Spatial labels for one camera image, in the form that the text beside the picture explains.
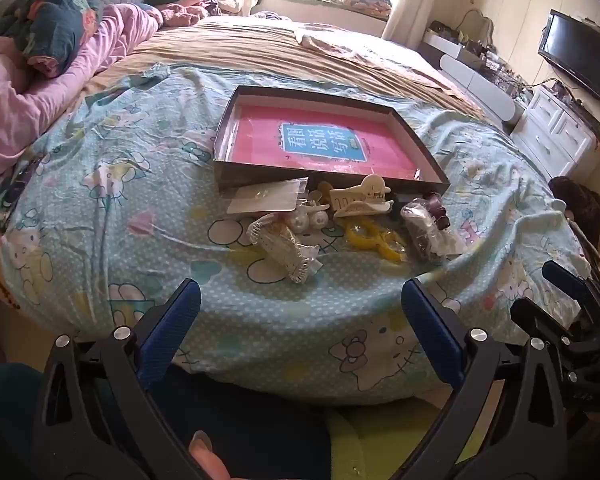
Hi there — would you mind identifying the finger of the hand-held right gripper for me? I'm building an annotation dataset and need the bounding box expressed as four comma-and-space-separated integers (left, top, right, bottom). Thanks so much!
509, 297, 600, 411
541, 260, 600, 321

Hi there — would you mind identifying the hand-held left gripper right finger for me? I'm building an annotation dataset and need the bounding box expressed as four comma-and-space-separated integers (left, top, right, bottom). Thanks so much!
401, 278, 567, 480

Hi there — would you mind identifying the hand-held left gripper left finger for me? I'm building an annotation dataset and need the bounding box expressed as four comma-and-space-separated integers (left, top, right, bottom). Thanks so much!
42, 277, 203, 480

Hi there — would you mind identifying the dark accessory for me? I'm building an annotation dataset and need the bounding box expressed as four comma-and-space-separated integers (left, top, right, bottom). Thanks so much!
401, 200, 468, 264

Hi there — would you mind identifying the yellow bangle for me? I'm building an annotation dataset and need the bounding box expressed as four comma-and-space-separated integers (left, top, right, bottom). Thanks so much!
344, 221, 410, 263

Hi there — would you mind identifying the brown strap wristwatch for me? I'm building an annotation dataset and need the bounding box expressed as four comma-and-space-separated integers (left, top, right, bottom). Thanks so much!
422, 191, 453, 231

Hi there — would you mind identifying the white accessory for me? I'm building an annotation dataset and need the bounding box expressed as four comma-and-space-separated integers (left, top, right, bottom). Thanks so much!
246, 212, 322, 284

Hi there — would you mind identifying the earring card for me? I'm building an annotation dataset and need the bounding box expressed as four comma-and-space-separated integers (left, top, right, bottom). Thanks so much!
227, 176, 309, 217

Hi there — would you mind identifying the cream hair claw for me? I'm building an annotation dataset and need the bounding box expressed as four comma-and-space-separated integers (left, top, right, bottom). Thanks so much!
329, 173, 396, 219

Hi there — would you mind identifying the shallow grey cardboard box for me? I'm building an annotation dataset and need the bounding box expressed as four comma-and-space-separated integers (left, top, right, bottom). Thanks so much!
212, 85, 452, 196

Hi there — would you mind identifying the brown haired doll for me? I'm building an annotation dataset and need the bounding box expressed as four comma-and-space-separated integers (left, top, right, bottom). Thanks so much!
549, 176, 600, 263

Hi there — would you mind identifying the green fleece cloth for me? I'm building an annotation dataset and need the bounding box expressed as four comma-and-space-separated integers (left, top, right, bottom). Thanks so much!
327, 400, 453, 480

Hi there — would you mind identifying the cartoon cat printed bedsheet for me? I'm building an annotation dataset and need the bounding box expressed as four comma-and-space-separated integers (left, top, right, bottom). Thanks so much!
0, 62, 597, 406

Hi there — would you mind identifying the person's dark trouser leg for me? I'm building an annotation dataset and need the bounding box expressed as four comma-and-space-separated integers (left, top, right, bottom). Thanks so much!
0, 362, 331, 480

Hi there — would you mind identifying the white drawer dresser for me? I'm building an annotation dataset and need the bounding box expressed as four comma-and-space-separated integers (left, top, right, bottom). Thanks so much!
510, 85, 600, 181

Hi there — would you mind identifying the pink booklet with blue label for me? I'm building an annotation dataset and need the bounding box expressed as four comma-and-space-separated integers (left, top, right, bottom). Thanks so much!
227, 105, 423, 181

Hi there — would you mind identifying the grey and white low cabinet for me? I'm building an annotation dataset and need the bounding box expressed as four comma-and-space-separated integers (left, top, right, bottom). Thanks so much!
420, 30, 527, 123

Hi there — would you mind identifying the black flat television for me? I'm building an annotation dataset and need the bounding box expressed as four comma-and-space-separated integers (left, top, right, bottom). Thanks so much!
537, 9, 600, 106

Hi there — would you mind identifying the clutter on low cabinet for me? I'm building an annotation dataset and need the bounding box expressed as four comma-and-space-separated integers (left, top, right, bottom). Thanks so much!
427, 10, 536, 96

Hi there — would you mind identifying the pink quilt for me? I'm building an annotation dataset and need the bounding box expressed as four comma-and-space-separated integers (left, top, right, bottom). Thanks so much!
0, 4, 163, 216

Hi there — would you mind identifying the pink checked blanket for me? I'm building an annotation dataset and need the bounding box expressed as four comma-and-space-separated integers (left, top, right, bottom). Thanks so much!
295, 27, 461, 97

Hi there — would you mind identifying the tan bedsheet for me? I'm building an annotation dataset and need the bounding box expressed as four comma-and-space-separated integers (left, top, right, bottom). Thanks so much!
82, 15, 481, 116

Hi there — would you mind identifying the pink plush toy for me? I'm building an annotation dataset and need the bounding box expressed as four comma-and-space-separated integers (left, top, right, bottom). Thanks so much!
157, 2, 204, 28

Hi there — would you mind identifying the dark blue floral blanket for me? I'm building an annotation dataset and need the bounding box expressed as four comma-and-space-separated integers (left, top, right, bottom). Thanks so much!
0, 0, 106, 78

